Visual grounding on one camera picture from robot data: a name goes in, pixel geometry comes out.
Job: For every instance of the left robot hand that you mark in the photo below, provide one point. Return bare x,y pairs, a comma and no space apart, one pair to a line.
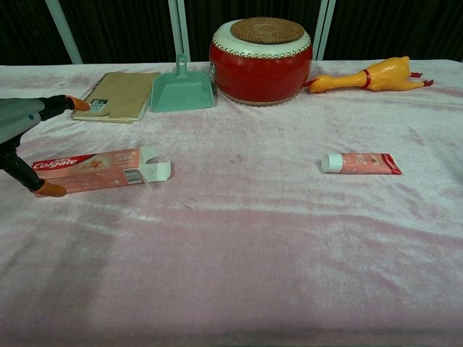
14,115

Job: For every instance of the pink white small box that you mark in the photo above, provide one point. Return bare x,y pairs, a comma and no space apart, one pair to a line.
90,170

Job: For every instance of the small pink tube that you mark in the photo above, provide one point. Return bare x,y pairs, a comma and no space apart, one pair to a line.
361,163

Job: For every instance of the brown spiral notebook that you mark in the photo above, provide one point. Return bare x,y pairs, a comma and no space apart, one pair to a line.
119,94

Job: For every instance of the teal plastic dustpan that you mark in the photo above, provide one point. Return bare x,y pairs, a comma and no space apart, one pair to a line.
181,92

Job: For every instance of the pink plush tablecloth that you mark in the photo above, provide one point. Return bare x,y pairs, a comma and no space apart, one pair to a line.
231,235

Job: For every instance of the red drum with white head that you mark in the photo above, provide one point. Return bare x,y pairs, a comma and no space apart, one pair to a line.
260,72

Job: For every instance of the round woven rattan coaster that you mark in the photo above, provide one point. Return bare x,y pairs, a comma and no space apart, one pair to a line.
267,30

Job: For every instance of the yellow rubber chicken toy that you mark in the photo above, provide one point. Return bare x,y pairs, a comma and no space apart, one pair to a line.
383,74

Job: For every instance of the pale metal frame post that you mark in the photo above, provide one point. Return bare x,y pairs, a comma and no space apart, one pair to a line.
323,29
63,32
179,25

